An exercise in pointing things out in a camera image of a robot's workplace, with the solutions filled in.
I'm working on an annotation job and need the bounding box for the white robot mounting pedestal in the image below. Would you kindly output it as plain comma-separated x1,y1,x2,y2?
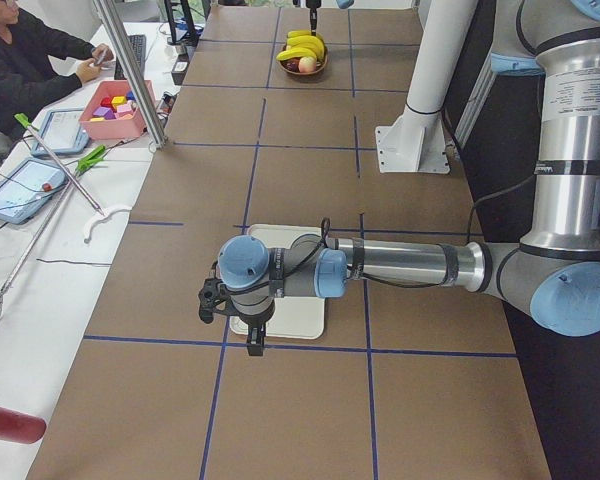
375,0,478,174

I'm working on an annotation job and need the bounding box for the blue tablet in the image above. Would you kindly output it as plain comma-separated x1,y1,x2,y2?
39,109,90,156
0,157,66,224

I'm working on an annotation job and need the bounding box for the blue tablet far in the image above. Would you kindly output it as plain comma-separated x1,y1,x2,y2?
39,109,90,156

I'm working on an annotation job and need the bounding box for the dark red apple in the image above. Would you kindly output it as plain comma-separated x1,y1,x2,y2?
285,58,300,72

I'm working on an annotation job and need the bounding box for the long metal reacher grabber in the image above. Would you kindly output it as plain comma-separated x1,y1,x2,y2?
0,171,76,323

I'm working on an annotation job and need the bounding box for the blue tablet near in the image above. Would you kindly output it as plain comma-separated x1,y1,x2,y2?
0,157,66,224

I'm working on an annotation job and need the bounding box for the green handled reacher grabber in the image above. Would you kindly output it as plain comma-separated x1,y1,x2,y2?
14,113,106,217

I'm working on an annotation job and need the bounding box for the pink box of blocks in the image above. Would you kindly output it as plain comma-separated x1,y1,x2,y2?
79,80,146,140

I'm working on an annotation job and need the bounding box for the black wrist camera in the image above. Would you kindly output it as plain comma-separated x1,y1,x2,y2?
198,278,230,324

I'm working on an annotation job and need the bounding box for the brown wicker fruit basket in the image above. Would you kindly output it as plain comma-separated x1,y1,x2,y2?
276,47,328,76

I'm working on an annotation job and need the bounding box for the person in black jacket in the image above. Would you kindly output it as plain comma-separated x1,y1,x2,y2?
0,1,114,140

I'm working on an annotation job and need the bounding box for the red bottle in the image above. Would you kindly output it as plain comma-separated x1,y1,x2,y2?
0,407,47,444

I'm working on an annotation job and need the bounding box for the white bear serving tray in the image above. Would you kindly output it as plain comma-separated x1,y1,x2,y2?
218,224,325,340

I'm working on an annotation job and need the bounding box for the aluminium frame post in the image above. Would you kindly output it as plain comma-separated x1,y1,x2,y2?
94,0,167,151

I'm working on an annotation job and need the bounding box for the black keyboard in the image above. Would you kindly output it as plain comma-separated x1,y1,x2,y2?
113,34,147,81

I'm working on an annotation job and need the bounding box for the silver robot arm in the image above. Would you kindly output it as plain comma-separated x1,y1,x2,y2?
292,0,354,36
199,1,600,356

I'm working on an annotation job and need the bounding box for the yellow banana moved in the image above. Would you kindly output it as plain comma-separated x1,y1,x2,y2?
276,46,322,62
287,29,324,41
286,35,326,62

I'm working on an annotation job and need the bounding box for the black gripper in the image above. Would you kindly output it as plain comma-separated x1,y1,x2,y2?
247,314,271,356

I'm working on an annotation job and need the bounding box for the white hook part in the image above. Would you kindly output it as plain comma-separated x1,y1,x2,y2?
83,204,132,244

